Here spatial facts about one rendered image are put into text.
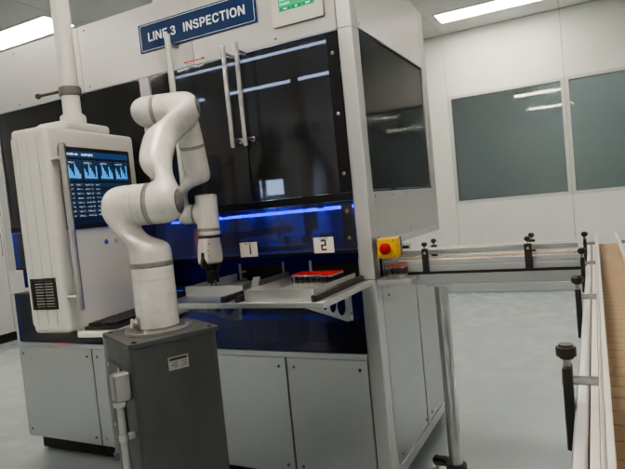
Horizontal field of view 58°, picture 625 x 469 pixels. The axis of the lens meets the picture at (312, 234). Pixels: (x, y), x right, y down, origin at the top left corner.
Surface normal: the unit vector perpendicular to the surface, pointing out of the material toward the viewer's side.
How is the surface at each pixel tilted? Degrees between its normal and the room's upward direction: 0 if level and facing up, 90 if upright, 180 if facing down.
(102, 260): 90
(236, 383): 90
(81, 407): 90
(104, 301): 90
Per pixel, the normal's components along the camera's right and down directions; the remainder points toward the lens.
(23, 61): -0.45, 0.09
